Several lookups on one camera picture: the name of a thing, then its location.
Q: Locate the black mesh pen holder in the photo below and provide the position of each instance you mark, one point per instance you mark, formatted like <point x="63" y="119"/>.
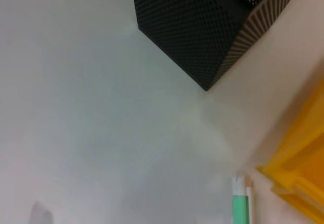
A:
<point x="192" y="26"/>

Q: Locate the yellow plastic bin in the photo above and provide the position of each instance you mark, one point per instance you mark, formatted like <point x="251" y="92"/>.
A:
<point x="303" y="163"/>

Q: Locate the green pen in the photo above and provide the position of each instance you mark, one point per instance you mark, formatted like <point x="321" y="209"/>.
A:
<point x="240" y="208"/>

